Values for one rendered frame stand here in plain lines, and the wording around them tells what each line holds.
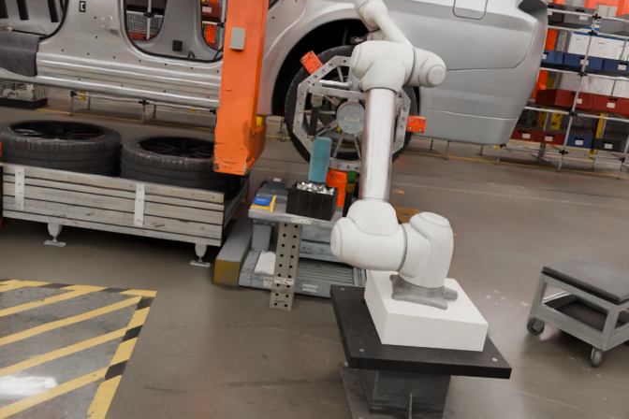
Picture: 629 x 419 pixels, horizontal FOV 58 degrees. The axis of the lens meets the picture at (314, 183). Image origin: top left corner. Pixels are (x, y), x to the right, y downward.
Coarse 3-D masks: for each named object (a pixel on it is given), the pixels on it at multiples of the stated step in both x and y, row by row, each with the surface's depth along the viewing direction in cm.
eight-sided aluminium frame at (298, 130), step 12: (336, 60) 264; (348, 60) 264; (324, 72) 266; (300, 84) 268; (312, 84) 268; (300, 96) 269; (300, 108) 271; (408, 108) 269; (300, 120) 272; (300, 132) 273; (396, 132) 276; (312, 144) 275; (396, 144) 273; (336, 168) 277; (348, 168) 277
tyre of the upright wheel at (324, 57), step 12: (336, 48) 272; (348, 48) 271; (324, 60) 273; (300, 72) 275; (288, 96) 278; (408, 96) 276; (288, 108) 279; (288, 120) 281; (288, 132) 283; (408, 132) 280; (300, 144) 283; (396, 156) 283
